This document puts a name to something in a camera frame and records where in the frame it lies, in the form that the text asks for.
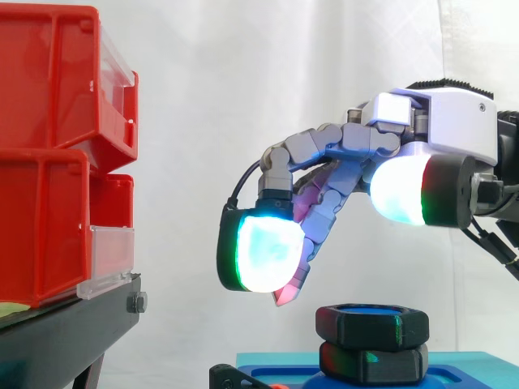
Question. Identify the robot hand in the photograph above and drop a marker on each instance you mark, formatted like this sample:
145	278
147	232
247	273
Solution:
458	121

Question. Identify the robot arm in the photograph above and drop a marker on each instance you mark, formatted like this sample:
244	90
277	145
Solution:
509	139

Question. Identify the large black hex nut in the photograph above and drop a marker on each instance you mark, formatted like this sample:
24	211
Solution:
389	364
365	330

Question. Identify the turquoise plate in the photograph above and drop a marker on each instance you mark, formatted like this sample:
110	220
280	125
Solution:
486	368

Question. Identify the blue plate with square hollows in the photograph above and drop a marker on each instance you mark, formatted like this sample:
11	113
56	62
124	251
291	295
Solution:
440	374

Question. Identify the black-and-orange clip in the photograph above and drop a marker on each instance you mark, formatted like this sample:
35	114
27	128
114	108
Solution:
227	374

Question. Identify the red plastic storage bin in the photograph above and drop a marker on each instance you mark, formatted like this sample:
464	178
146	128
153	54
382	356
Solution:
40	227
36	81

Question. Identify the black metal stand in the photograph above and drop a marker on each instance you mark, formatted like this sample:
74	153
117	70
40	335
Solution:
61	340

